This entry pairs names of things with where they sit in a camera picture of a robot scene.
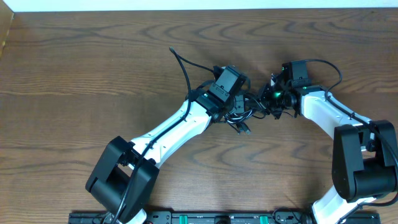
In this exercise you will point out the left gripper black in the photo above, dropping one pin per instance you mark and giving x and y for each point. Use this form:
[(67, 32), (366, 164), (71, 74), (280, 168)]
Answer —
[(241, 106)]

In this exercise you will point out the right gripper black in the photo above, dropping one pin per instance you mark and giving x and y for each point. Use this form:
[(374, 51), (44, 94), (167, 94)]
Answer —
[(275, 113)]

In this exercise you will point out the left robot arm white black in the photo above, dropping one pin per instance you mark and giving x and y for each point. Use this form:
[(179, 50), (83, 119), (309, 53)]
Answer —
[(126, 172)]

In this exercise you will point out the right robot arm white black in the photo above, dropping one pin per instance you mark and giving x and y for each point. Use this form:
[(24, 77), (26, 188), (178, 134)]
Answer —
[(364, 163)]

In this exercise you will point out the cardboard box side panel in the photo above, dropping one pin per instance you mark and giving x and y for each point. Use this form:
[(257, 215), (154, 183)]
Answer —
[(6, 17)]

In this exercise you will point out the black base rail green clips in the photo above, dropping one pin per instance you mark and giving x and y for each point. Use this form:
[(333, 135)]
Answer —
[(166, 217)]

